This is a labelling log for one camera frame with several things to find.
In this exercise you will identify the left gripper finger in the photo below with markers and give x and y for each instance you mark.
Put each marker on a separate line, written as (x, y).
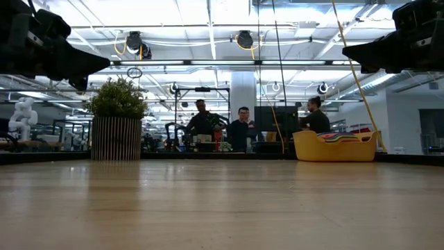
(79, 62)
(80, 84)

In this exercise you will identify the yellow measuring cup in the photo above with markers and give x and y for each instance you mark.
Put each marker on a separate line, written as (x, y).
(338, 139)

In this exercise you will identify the red measuring cup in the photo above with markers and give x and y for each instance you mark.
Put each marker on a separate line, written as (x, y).
(329, 137)

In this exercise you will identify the yellow plastic basket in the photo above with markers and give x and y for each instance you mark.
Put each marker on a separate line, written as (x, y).
(333, 151)

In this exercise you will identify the potted plant striped pot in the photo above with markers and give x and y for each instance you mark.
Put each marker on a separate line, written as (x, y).
(116, 139)

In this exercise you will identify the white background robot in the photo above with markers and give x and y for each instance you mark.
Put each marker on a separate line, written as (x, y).
(22, 118)

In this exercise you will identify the person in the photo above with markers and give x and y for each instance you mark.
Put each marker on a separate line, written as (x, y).
(240, 132)
(203, 123)
(316, 119)

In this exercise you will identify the black monitor screen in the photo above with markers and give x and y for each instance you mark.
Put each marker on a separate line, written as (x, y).
(267, 119)

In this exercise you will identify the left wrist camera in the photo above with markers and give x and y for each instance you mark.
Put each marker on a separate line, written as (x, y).
(55, 24)

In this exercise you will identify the black table frame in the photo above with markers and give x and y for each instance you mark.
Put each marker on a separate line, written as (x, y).
(62, 157)

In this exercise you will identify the black metal frame stand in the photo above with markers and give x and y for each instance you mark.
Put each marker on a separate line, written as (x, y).
(203, 89)

